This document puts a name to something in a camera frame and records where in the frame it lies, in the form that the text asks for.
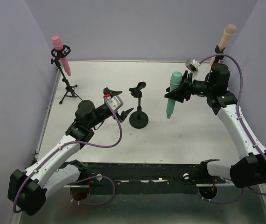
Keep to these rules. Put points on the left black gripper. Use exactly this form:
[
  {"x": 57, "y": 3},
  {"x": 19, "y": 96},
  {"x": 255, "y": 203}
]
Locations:
[{"x": 109, "y": 114}]

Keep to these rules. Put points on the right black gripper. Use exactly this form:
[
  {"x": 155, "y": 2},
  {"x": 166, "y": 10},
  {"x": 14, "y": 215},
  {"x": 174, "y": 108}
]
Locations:
[{"x": 186, "y": 88}]

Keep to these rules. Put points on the green microphone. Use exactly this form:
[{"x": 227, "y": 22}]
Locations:
[{"x": 175, "y": 82}]

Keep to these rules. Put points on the black round-base mic stand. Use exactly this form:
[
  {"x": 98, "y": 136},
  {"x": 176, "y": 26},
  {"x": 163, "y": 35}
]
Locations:
[{"x": 138, "y": 119}]

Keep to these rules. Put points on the black tripod shock-mount stand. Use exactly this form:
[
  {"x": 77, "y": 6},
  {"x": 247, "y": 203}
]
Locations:
[{"x": 70, "y": 89}]

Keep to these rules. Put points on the peach microphone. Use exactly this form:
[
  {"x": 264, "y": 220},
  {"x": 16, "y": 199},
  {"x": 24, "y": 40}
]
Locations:
[{"x": 228, "y": 33}]

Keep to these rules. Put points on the pink microphone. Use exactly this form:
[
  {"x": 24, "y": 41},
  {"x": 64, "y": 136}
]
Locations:
[{"x": 61, "y": 51}]

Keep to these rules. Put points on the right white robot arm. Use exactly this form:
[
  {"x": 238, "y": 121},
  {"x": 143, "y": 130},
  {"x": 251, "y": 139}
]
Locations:
[{"x": 251, "y": 168}]

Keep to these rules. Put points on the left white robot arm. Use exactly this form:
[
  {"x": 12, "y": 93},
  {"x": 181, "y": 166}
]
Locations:
[{"x": 29, "y": 189}]

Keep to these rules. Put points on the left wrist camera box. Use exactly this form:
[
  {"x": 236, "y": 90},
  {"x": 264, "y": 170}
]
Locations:
[{"x": 115, "y": 102}]

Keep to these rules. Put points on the aluminium frame left rail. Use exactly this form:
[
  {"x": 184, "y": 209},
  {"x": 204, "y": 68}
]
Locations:
[{"x": 48, "y": 111}]

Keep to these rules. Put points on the black front mounting rail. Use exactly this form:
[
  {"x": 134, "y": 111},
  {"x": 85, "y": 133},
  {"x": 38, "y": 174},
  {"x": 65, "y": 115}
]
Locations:
[{"x": 141, "y": 178}]

